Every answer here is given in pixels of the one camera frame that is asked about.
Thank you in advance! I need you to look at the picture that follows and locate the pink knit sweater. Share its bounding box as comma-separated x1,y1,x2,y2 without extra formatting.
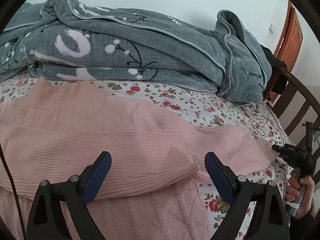
1,79,278,239

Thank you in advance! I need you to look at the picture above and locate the right hand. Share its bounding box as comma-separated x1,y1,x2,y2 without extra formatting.
285,171,315,219

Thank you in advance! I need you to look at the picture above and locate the black garment on bedframe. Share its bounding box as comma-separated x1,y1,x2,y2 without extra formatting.
260,44,288,94

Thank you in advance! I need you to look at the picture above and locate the floral bed sheet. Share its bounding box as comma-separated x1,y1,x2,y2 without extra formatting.
1,75,289,238

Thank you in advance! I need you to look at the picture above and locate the brown wooden door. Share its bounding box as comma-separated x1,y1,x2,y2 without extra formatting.
265,0,304,103

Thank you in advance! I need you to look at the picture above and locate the grey floral quilt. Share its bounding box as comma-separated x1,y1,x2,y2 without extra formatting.
1,0,272,105

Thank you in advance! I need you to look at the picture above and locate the black cable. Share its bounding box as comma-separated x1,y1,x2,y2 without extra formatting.
0,143,27,240

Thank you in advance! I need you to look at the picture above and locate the brown wooden bed frame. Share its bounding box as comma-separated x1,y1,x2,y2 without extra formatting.
264,67,319,147

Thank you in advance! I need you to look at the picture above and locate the white wall switch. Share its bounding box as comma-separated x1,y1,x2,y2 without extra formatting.
269,23,274,33

